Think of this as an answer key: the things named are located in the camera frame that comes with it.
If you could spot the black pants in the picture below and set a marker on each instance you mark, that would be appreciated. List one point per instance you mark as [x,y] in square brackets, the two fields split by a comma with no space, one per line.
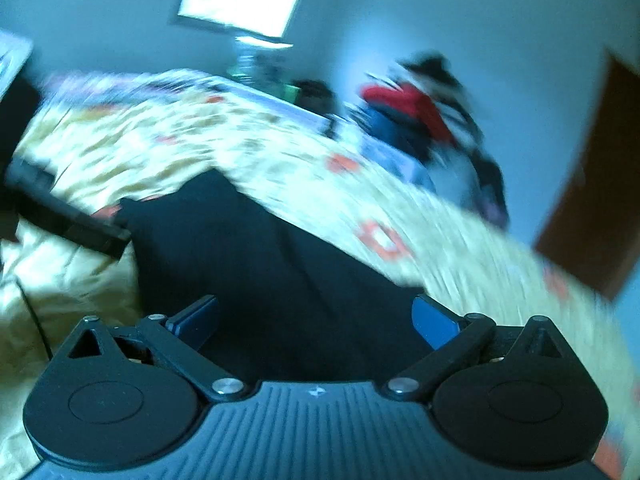
[270,280]

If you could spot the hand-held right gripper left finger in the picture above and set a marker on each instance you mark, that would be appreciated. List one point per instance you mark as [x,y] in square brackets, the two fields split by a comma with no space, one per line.
[196,321]

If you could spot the yellow floral bed blanket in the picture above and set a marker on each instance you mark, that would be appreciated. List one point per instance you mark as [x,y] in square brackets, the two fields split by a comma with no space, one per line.
[300,170]

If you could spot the pile of clothes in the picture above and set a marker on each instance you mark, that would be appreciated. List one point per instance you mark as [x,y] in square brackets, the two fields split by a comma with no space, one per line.
[450,130]

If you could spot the green plastic chair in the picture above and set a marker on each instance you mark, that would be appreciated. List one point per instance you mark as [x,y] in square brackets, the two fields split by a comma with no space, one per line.
[290,92]

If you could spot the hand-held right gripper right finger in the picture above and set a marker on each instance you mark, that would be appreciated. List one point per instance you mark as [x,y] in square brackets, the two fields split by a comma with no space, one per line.
[431,325]

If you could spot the dark bag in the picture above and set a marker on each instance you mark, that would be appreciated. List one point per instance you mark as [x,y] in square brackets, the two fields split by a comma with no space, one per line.
[314,97]

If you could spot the brown wooden door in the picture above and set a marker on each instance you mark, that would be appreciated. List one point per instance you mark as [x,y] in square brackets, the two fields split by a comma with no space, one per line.
[595,175]

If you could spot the red padded jacket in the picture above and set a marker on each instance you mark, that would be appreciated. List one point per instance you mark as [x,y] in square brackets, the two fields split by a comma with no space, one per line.
[410,107]

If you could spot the light blue cloth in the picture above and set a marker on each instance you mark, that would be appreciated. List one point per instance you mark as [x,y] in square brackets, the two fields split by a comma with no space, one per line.
[390,155]

